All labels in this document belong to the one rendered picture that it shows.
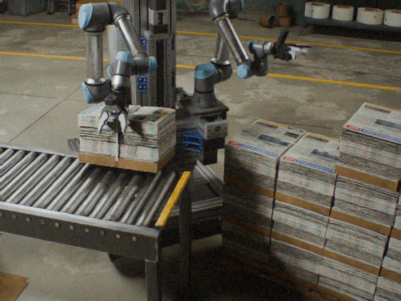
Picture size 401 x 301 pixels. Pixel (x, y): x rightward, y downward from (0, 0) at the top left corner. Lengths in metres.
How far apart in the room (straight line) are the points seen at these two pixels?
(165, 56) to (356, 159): 1.23
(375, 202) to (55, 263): 1.84
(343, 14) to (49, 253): 6.35
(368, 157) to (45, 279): 1.86
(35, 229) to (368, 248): 1.48
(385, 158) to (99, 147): 1.24
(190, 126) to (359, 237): 1.16
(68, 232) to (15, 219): 0.24
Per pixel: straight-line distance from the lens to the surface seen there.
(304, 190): 2.44
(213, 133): 2.89
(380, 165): 2.26
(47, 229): 2.11
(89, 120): 2.29
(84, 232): 2.03
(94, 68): 2.68
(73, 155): 2.52
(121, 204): 2.11
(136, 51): 2.40
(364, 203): 2.37
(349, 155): 2.29
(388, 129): 2.29
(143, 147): 2.23
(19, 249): 3.29
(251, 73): 2.74
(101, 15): 2.57
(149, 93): 2.94
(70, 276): 3.02
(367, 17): 8.33
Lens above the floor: 1.94
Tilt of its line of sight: 27 degrees down
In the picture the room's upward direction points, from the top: 1 degrees clockwise
